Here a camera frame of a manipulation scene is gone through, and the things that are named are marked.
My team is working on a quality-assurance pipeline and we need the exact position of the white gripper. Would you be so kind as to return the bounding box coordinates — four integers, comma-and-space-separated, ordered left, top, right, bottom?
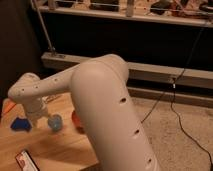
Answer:
24, 99, 50, 127

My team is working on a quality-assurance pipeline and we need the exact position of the orange marker pen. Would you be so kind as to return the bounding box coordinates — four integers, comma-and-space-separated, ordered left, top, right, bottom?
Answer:
3, 101, 16, 115

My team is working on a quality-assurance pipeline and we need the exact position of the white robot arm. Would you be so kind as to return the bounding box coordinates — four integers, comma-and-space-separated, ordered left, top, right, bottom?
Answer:
8, 54, 160, 171

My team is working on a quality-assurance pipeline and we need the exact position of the black cable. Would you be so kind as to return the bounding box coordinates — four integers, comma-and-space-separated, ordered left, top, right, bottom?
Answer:
140, 26, 213, 164

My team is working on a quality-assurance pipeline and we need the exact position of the blue cloth piece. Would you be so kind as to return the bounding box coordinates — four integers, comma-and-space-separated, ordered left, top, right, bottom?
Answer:
10, 117, 32, 132

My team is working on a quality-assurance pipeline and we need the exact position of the blue ceramic cup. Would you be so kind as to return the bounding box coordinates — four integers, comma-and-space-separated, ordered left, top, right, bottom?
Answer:
47, 114, 63, 132

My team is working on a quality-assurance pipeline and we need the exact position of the orange ceramic bowl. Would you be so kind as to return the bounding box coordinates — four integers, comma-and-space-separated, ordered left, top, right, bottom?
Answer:
71, 111, 84, 133

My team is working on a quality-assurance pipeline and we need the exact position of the red white card box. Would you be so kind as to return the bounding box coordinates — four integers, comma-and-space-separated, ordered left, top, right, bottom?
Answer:
15, 150, 40, 171

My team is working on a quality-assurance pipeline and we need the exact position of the metal stand pole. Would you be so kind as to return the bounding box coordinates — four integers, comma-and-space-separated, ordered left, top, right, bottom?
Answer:
30, 0, 65, 58

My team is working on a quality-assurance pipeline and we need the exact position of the wooden shelf with clutter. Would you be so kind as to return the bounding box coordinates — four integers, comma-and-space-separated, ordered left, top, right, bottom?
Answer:
30, 0, 213, 28

